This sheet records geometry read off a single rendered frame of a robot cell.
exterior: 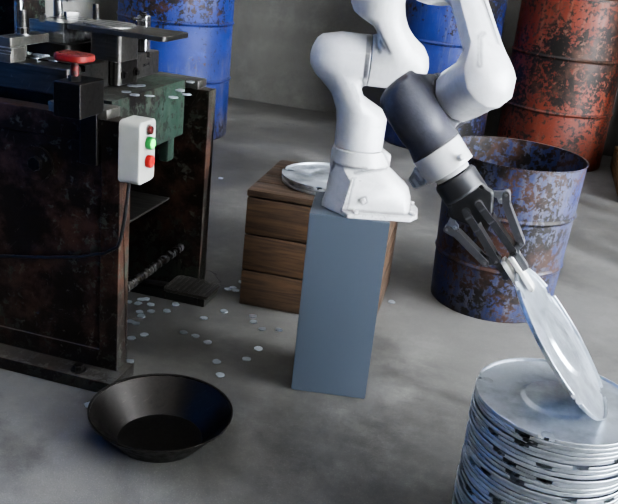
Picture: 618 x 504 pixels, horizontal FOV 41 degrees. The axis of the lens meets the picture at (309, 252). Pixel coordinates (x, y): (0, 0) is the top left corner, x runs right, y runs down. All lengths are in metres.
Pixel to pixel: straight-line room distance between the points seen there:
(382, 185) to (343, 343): 0.39
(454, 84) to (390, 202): 0.54
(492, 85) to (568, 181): 1.14
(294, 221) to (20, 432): 0.93
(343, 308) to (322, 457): 0.35
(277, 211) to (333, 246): 0.48
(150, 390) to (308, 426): 0.36
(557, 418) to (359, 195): 0.67
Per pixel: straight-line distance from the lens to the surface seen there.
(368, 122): 1.82
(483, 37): 1.39
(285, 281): 2.37
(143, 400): 1.89
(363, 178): 1.83
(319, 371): 1.99
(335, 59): 1.79
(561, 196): 2.46
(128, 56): 2.05
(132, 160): 1.78
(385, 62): 1.79
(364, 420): 1.94
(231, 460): 1.76
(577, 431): 1.46
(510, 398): 1.50
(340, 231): 1.84
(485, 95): 1.35
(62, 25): 2.05
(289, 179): 2.36
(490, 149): 2.77
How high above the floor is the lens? 1.01
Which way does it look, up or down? 21 degrees down
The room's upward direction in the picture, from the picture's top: 6 degrees clockwise
